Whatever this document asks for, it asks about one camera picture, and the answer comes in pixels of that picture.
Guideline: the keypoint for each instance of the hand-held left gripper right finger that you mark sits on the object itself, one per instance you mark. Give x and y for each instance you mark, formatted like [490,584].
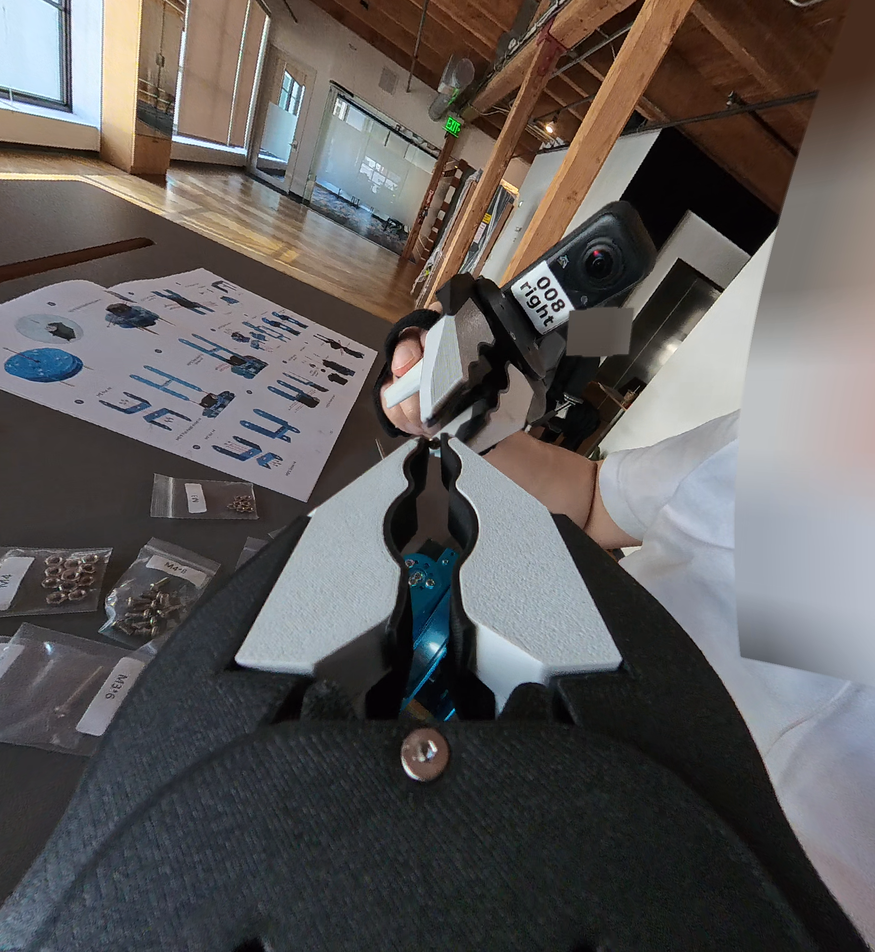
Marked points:
[534,587]

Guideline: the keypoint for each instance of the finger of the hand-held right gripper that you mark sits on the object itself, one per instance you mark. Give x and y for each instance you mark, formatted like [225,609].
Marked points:
[512,416]
[445,364]

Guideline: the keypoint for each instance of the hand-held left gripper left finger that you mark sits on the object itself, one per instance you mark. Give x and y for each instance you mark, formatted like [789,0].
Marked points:
[318,587]

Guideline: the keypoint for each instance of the blue toy robot arm base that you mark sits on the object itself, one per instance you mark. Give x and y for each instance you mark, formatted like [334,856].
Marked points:
[424,669]

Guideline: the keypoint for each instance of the person's right hand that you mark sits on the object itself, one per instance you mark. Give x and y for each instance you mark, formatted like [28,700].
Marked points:
[516,465]

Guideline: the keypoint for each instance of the clear plastic bag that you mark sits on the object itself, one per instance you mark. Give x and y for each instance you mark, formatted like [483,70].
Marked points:
[251,552]

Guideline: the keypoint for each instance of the small bag of tiny nuts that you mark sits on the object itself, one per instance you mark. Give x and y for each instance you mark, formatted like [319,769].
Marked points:
[203,497]

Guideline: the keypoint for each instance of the green exit sign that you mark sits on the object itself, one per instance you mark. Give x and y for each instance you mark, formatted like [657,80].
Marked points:
[453,125]

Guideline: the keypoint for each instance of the frosted glass partition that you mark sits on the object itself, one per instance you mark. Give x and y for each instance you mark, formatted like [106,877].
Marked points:
[370,156]

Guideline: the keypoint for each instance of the printed instruction sheet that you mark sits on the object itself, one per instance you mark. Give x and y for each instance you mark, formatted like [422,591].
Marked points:
[184,394]
[199,286]

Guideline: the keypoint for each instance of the clear bag of thin screws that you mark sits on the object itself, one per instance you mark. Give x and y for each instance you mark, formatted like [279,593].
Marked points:
[73,692]

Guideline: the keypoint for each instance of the glass door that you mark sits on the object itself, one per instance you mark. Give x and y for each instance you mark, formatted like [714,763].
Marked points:
[281,126]

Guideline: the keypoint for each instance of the clear bag of large nuts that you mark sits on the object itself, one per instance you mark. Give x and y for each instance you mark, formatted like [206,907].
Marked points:
[28,580]

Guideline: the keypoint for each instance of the person's white shirt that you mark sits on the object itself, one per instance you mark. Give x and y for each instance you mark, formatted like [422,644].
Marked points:
[817,744]

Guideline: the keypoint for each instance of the black framed window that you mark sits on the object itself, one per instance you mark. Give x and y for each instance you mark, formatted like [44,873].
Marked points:
[21,44]

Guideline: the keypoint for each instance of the thick wooden post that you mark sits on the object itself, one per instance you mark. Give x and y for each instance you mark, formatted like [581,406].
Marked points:
[601,126]
[497,156]

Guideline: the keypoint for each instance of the grey ceiling duct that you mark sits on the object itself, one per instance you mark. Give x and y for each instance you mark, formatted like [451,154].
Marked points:
[452,85]

